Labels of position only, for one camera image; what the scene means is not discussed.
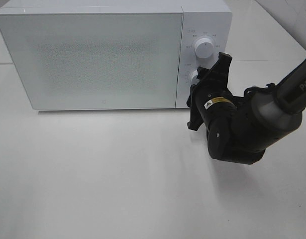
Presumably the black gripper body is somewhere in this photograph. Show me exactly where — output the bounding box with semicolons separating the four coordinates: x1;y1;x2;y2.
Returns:
187;79;236;132

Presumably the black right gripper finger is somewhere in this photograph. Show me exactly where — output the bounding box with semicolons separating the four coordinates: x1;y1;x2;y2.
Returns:
207;52;232;80

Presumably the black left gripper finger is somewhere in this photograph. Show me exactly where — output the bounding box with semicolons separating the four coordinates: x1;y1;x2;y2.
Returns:
197;66;211;82

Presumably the white microwave knob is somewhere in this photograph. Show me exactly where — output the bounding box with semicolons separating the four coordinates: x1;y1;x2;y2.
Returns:
194;36;214;59
189;70;200;85

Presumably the white microwave door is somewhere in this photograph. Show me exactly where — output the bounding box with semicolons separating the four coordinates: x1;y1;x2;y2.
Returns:
0;13;182;110

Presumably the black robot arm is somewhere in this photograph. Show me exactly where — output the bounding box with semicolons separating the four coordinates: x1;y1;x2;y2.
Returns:
187;52;306;165

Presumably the white microwave oven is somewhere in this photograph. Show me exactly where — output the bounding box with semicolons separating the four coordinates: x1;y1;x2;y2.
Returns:
0;0;232;110

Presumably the black cable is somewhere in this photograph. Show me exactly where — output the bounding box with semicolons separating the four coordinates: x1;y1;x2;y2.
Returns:
243;83;275;98

